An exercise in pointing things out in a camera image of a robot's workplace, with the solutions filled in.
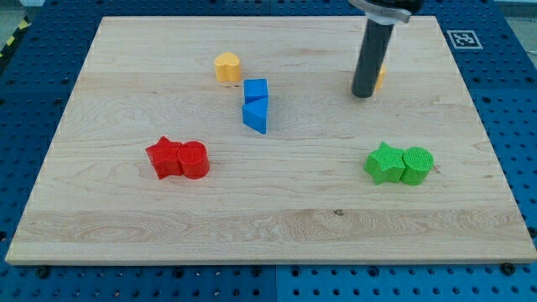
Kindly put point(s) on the yellow hexagon block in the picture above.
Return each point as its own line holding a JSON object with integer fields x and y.
{"x": 381, "y": 74}

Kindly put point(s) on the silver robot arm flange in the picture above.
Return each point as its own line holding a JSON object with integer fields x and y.
{"x": 388, "y": 12}

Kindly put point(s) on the yellow heart block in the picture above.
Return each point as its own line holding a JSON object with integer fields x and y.
{"x": 228, "y": 67}

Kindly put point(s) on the blue triangle block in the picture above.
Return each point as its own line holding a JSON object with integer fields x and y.
{"x": 255, "y": 115}

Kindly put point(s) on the blue cube block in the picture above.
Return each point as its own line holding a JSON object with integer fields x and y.
{"x": 255, "y": 89}

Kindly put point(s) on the red cylinder block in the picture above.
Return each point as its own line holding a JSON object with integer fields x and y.
{"x": 193, "y": 159}

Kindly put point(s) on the wooden board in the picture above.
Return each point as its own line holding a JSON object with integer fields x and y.
{"x": 297, "y": 194}

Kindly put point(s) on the red star block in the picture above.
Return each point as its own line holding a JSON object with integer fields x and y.
{"x": 163, "y": 157}

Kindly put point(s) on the green star block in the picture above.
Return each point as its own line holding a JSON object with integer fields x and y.
{"x": 385, "y": 164}

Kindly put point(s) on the green cylinder block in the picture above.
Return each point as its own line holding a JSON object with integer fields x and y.
{"x": 418, "y": 163}

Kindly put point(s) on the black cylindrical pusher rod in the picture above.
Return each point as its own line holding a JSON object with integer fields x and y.
{"x": 374, "y": 46}

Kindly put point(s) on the white fiducial marker tag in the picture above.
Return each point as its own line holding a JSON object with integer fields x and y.
{"x": 464, "y": 39}

